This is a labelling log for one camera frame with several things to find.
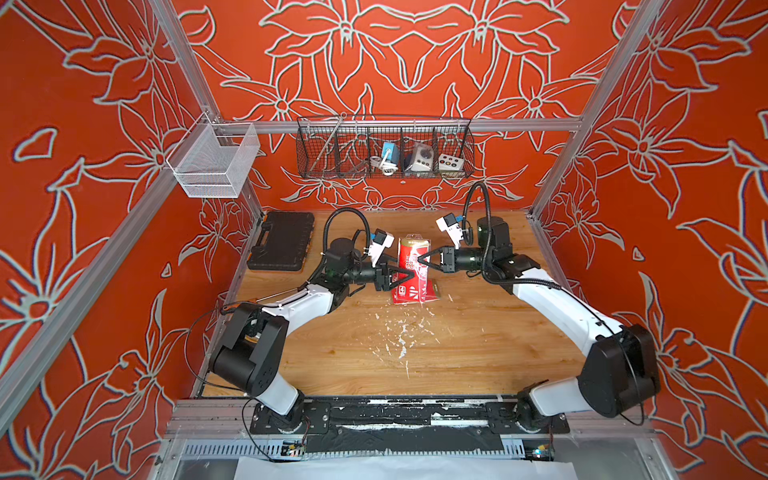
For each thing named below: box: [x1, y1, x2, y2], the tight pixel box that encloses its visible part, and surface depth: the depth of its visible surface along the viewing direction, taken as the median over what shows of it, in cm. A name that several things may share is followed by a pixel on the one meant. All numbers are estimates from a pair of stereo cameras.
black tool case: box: [247, 212, 315, 271], surface depth 105 cm
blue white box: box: [381, 142, 399, 164], surface depth 85 cm
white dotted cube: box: [438, 153, 464, 171], surface depth 96 cm
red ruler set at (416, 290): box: [391, 277, 439, 305], surface depth 76 cm
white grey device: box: [405, 143, 434, 172], surface depth 93 cm
